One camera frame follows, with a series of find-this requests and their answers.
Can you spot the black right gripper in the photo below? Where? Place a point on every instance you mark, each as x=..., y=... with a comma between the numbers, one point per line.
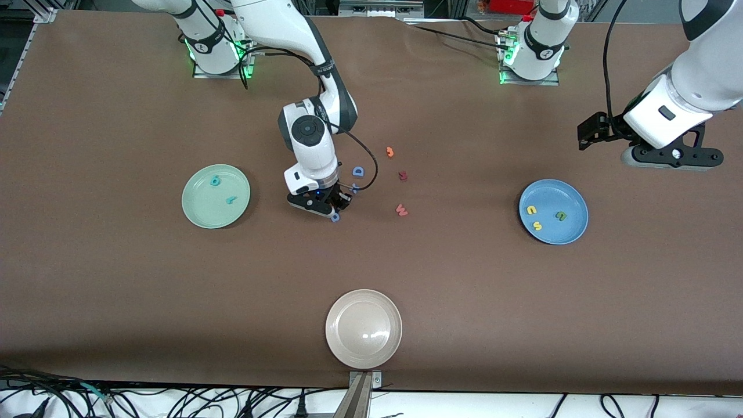
x=336, y=195

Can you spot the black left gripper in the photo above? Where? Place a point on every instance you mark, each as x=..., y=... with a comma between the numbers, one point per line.
x=610, y=126

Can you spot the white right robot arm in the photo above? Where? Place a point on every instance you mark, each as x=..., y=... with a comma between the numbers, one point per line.
x=273, y=23

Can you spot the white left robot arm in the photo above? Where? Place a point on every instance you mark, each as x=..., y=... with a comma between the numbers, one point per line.
x=708, y=81

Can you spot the blue foam letter D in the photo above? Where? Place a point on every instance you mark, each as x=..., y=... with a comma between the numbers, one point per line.
x=357, y=172

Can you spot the pink foam letter M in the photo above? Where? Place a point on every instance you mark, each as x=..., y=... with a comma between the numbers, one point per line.
x=401, y=211

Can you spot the blue plate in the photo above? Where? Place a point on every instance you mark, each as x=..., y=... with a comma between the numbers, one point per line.
x=554, y=232

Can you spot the beige plate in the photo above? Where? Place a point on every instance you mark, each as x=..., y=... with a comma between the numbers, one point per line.
x=363, y=329

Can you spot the mint green plate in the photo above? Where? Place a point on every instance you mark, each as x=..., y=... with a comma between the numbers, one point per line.
x=209, y=209

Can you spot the red box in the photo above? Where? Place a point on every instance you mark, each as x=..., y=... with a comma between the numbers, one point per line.
x=511, y=6

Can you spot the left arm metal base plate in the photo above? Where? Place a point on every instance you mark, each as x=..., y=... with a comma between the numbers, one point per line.
x=548, y=81

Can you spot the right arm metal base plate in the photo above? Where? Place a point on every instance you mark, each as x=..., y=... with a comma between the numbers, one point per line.
x=200, y=74

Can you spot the metal table edge bracket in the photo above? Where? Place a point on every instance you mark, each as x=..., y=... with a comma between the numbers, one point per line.
x=360, y=395

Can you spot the aluminium frame rail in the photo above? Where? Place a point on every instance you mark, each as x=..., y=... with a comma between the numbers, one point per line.
x=380, y=8

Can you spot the metal table corner bracket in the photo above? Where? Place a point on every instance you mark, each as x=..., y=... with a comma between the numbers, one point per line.
x=45, y=15

